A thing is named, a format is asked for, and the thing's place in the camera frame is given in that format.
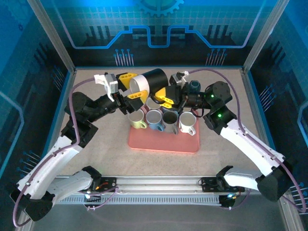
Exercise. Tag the dark grey mug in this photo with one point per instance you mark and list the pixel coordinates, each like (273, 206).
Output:
(169, 118)

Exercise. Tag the light green mug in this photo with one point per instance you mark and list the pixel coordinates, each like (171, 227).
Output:
(135, 118)

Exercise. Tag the light pink mug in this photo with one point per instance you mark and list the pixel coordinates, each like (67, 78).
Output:
(152, 104)

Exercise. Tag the teal blue mug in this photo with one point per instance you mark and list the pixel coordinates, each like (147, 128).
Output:
(154, 117)

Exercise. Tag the black mug white inside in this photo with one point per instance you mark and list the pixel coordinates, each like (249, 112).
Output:
(156, 79)

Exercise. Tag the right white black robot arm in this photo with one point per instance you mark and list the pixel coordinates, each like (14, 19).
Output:
(250, 146)

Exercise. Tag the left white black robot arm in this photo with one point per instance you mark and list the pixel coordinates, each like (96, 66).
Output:
(45, 166)

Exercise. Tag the dark green faceted mug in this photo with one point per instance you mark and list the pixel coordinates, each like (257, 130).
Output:
(195, 85)

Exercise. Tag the blue table border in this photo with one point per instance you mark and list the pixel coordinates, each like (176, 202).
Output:
(55, 120)

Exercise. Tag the pink rectangular mat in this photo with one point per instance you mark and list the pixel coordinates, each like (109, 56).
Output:
(163, 143)

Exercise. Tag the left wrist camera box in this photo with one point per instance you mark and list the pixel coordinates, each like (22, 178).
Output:
(111, 83)

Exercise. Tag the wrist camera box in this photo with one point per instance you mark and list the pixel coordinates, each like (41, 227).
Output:
(111, 83)
(176, 79)

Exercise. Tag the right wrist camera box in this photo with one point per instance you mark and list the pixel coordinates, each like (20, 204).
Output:
(176, 79)

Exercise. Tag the aluminium frame post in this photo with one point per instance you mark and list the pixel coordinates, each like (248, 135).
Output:
(265, 36)
(51, 36)

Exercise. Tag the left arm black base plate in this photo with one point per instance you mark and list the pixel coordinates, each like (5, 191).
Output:
(109, 185)

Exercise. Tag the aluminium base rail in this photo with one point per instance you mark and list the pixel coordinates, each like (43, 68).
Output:
(156, 184)

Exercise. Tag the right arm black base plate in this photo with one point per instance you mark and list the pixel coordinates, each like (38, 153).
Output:
(208, 185)

